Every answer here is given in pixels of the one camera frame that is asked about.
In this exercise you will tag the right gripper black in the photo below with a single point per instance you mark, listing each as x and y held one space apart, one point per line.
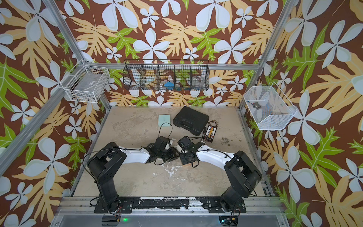
182 160

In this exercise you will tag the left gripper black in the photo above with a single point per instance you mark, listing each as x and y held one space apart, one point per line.
174 154

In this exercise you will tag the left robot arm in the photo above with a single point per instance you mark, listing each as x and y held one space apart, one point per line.
106 162

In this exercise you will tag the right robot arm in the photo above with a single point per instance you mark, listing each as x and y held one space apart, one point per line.
242 173

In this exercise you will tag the metal ratchet wrench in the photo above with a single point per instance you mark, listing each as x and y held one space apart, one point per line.
203 134

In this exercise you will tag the black plastic tool case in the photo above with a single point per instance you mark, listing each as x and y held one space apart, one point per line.
191 120

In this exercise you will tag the yellow multimeter with leads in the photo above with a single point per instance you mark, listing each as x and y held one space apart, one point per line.
211 130

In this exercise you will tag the blue object in basket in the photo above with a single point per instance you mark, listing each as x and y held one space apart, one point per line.
169 86

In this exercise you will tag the dark small object in basket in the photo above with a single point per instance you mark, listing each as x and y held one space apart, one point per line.
256 105

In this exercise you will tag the white mesh basket right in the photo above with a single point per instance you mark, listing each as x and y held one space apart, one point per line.
276 108

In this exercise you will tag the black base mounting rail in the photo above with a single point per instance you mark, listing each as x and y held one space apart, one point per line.
209 204

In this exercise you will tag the black wire basket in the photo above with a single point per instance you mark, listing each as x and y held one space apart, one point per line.
153 74

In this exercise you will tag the white wire basket left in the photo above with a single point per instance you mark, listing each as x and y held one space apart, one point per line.
87 83

